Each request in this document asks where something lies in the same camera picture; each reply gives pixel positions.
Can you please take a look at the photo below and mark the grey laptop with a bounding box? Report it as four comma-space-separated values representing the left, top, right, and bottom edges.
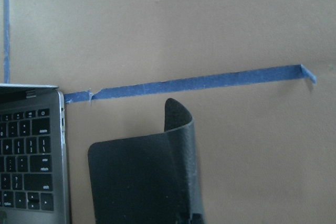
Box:
1, 83, 70, 223

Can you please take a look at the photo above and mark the black mouse pad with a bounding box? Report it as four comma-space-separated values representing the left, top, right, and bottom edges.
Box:
88, 98, 206, 223

